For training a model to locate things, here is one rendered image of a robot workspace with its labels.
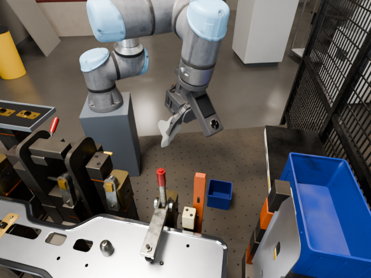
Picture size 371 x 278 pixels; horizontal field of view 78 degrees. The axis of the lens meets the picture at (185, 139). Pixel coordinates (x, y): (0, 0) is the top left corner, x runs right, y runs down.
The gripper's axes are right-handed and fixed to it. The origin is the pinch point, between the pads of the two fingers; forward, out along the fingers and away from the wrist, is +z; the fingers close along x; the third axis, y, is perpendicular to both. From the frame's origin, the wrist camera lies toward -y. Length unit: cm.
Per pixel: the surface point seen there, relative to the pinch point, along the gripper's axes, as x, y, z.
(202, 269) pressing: 12.0, -28.5, 16.4
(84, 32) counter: -132, 515, 239
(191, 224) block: 7.7, -17.8, 15.6
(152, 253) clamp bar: 21.7, -18.5, 11.6
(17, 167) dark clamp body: 43, 31, 23
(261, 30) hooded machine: -302, 175, 97
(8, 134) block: 43, 52, 27
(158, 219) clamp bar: 15.5, -11.9, 13.0
